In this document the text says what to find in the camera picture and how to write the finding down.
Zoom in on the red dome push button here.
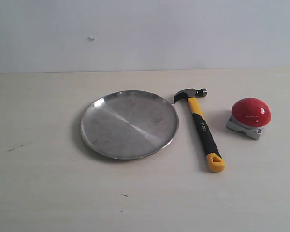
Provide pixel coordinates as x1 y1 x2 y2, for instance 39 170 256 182
226 98 271 140

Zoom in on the yellow black claw hammer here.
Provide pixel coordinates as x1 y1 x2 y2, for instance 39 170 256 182
173 88 226 173

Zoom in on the round stainless steel plate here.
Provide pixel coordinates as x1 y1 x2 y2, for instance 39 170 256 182
80 90 179 160

